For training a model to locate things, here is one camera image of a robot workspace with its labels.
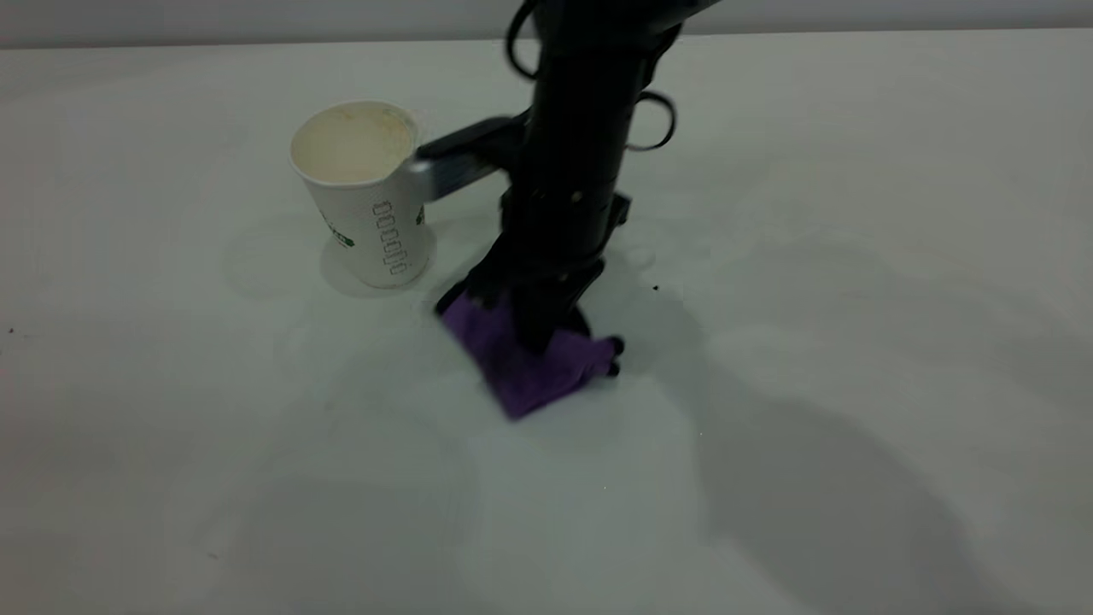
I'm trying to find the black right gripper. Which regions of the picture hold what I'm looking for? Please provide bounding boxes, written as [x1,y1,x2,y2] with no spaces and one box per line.
[464,181,634,353]

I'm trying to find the purple cloth with black trim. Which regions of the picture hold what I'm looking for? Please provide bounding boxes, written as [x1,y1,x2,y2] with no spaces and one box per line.
[438,289,627,422]

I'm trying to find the white paper coffee cup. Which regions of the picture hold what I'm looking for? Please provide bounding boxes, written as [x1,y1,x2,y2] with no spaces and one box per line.
[289,101,428,290]

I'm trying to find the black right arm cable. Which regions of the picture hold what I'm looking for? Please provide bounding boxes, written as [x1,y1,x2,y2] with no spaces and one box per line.
[626,89,678,154]
[506,0,547,79]

